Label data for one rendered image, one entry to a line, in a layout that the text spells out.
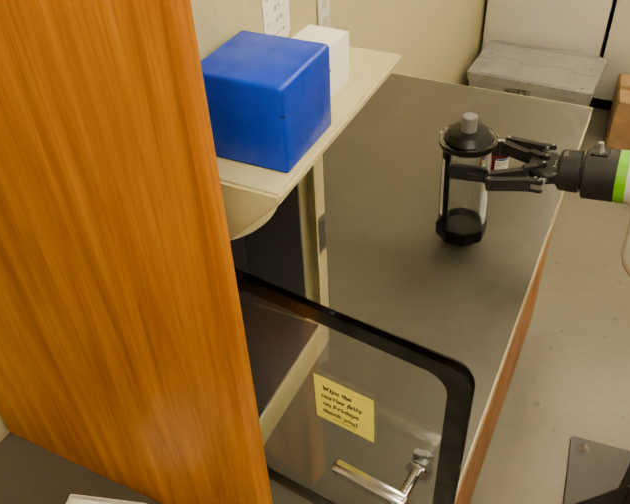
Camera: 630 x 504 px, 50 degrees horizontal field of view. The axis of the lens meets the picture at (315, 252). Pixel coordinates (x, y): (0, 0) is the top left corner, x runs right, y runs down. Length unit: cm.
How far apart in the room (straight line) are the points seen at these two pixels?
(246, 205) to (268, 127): 8
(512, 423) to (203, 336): 175
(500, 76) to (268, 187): 294
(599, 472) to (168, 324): 177
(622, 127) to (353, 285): 243
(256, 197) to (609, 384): 202
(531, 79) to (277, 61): 293
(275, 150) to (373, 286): 75
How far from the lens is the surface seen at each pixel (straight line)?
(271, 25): 80
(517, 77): 353
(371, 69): 84
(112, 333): 79
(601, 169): 126
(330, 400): 78
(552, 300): 276
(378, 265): 140
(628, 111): 356
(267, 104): 62
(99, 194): 64
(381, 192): 160
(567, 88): 348
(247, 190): 64
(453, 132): 130
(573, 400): 245
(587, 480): 227
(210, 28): 70
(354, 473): 78
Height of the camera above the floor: 187
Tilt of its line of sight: 41 degrees down
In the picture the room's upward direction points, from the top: 3 degrees counter-clockwise
